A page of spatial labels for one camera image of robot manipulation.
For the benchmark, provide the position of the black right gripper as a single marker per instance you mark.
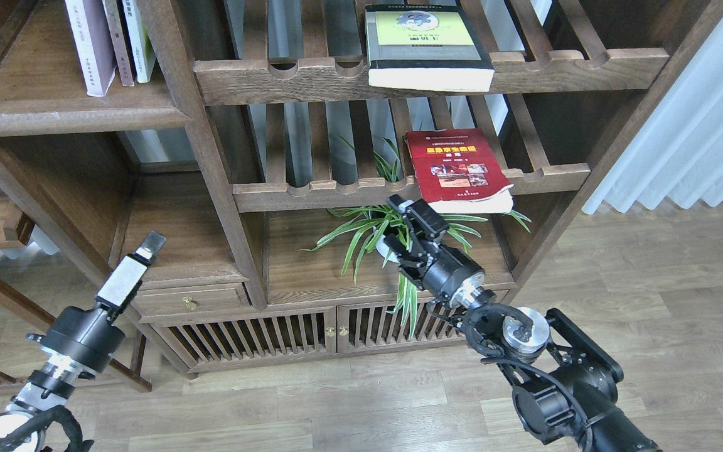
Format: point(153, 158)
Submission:
point(447, 273)

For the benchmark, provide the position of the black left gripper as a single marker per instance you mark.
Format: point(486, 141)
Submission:
point(89, 337)

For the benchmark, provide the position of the red paperback book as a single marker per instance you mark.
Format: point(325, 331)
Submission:
point(457, 172)

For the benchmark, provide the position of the pale lavender white book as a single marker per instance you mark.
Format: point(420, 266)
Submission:
point(92, 37)

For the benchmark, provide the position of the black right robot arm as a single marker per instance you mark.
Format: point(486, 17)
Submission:
point(562, 383)

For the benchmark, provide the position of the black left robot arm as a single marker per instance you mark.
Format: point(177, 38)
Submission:
point(41, 402)

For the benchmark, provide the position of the white plant pot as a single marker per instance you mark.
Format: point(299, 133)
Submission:
point(386, 252)

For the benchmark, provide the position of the green spider plant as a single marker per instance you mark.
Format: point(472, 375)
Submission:
point(371, 224)

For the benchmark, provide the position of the dark wooden bookshelf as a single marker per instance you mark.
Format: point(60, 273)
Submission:
point(260, 116)

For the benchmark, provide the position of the yellow green black book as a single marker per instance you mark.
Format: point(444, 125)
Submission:
point(425, 47)

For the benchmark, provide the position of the white green upright book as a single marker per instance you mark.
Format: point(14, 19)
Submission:
point(143, 54)

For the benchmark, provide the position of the white sheer curtain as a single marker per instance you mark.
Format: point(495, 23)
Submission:
point(678, 154)

